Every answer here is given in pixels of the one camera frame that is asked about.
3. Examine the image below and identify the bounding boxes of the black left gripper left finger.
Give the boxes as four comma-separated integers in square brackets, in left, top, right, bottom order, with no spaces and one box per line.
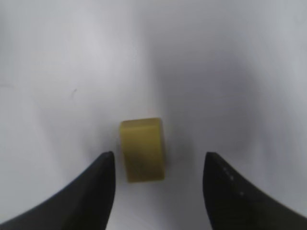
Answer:
[0,151,116,230]

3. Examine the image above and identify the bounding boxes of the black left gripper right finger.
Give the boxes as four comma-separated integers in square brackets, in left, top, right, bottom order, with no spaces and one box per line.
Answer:
[202,152,307,230]

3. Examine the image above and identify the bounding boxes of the plain yellow eraser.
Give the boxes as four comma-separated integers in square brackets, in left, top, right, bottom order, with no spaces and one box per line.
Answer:
[119,118,165,183]

